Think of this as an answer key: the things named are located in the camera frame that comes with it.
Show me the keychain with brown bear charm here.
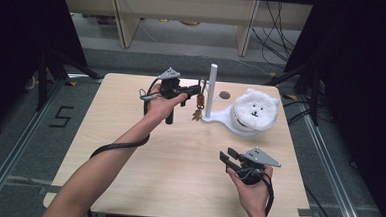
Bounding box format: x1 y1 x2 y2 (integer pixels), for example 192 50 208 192
191 77 208 123

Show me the black metal stand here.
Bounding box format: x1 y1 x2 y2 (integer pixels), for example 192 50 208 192
35 46 102 115
263 57 324 127

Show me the white stand with post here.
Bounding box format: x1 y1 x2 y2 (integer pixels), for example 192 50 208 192
198 63 271 139

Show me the aluminium floor rail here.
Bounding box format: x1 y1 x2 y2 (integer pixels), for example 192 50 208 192
0 74 67 217
290 93 374 217

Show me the light wooden desk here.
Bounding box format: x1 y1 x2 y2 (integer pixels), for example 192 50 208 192
58 0 315 61

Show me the person's right hand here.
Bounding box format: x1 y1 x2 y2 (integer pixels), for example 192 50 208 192
224 162 275 217

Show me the grey cable plug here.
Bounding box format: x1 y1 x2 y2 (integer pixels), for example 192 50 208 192
137 88 160 103

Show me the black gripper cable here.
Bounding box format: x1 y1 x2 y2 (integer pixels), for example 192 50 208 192
257 171 277 217
88 74 161 164

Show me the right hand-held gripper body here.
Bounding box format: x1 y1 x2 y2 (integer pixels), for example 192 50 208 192
238 145 283 188

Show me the white bear plush pouch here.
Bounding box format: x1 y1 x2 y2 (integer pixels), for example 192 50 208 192
232 87 281 133

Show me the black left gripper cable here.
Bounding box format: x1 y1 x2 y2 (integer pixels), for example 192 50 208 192
88 74 161 164

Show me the person's left hand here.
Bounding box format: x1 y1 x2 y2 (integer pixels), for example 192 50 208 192
144 83 189 126

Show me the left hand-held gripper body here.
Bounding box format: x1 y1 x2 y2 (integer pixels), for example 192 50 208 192
154 66 185 126

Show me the bundle of black cables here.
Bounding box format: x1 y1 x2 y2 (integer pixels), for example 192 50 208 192
248 0 305 69

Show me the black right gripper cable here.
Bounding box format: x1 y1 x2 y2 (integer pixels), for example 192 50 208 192
257 171 277 217

